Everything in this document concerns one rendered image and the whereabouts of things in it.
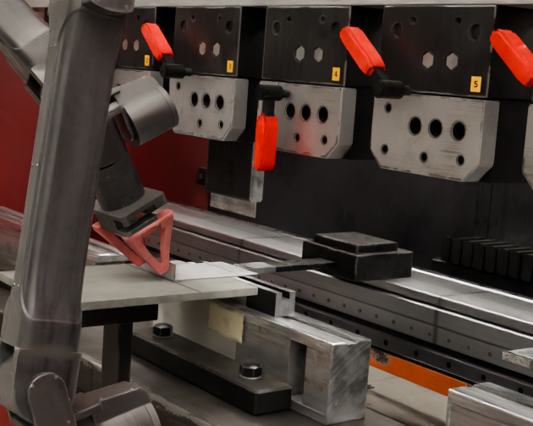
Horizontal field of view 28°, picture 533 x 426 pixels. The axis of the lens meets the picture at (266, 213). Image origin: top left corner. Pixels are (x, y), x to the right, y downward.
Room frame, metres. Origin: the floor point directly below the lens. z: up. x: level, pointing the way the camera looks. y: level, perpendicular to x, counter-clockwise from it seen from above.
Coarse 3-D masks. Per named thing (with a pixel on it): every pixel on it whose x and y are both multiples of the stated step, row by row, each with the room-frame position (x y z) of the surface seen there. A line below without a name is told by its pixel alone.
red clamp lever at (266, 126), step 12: (264, 96) 1.19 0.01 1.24; (276, 96) 1.20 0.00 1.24; (264, 108) 1.20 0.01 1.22; (264, 120) 1.19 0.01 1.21; (276, 120) 1.20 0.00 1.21; (264, 132) 1.19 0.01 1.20; (276, 132) 1.20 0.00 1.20; (264, 144) 1.19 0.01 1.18; (276, 144) 1.20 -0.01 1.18; (264, 156) 1.19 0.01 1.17; (264, 168) 1.19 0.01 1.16
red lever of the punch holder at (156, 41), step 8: (152, 24) 1.41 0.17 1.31; (144, 32) 1.40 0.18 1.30; (152, 32) 1.39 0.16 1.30; (160, 32) 1.40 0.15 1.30; (152, 40) 1.39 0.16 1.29; (160, 40) 1.39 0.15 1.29; (152, 48) 1.38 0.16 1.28; (160, 48) 1.38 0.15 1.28; (168, 48) 1.38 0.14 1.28; (160, 56) 1.37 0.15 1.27; (168, 56) 1.38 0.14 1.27; (168, 64) 1.36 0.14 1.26; (176, 64) 1.36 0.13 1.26; (160, 72) 1.36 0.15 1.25; (168, 72) 1.35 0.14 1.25; (176, 72) 1.36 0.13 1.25; (184, 72) 1.36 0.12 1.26
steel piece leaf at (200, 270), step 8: (144, 264) 1.34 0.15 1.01; (184, 264) 1.39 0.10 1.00; (192, 264) 1.39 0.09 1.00; (200, 264) 1.40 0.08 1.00; (152, 272) 1.32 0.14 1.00; (168, 272) 1.29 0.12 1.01; (176, 272) 1.33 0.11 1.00; (184, 272) 1.33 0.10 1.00; (192, 272) 1.34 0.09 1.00; (200, 272) 1.34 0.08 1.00; (208, 272) 1.34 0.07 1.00; (216, 272) 1.35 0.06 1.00; (224, 272) 1.35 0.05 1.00; (232, 272) 1.35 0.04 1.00; (176, 280) 1.28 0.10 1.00; (184, 280) 1.29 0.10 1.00; (192, 280) 1.30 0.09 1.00
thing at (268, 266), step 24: (312, 240) 1.53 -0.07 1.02; (336, 240) 1.48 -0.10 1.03; (360, 240) 1.49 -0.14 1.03; (384, 240) 1.51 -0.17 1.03; (240, 264) 1.40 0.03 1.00; (264, 264) 1.42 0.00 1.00; (288, 264) 1.42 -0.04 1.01; (312, 264) 1.44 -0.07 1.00; (336, 264) 1.47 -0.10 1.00; (360, 264) 1.44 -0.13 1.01; (384, 264) 1.47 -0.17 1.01; (408, 264) 1.49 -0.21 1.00
